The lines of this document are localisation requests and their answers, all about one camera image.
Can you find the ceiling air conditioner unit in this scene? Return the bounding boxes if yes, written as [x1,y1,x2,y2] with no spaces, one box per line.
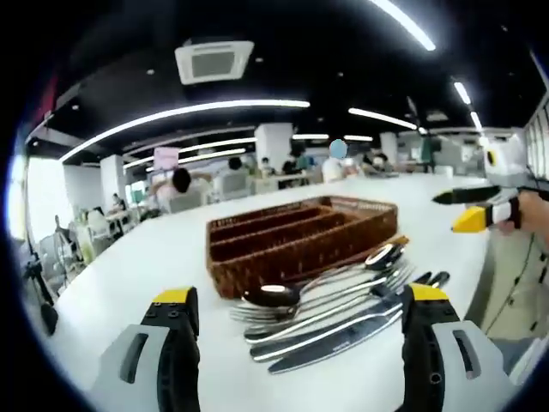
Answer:
[174,39,255,86]

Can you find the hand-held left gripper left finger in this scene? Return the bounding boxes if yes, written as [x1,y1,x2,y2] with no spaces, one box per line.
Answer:
[87,285,202,412]

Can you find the white office chair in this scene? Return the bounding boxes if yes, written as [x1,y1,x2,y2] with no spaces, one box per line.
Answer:
[169,188,207,214]
[214,171,252,201]

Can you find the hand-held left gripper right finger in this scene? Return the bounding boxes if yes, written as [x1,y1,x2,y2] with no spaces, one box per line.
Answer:
[401,282,522,412]

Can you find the person's right hand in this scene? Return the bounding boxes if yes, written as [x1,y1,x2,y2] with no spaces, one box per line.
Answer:
[492,188,549,235]

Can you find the brown wicker storage basket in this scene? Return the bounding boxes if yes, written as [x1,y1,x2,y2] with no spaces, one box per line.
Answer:
[206,195,411,301]

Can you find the pink hanging sign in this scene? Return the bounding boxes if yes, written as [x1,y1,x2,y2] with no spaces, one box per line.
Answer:
[153,146,180,173]

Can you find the black stand pole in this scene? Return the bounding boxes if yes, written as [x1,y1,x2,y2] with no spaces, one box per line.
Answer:
[23,252,55,301]

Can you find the ceiling light strip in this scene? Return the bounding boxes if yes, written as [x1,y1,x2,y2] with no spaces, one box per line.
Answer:
[368,0,437,52]
[59,100,311,163]
[347,106,419,130]

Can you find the person's blue jeans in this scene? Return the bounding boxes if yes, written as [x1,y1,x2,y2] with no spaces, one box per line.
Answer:
[491,336,531,374]

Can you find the black cable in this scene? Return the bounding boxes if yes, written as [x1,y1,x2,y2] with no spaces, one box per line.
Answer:
[492,231,537,327]

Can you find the small black object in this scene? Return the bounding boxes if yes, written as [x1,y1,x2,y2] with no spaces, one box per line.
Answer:
[40,302,59,336]

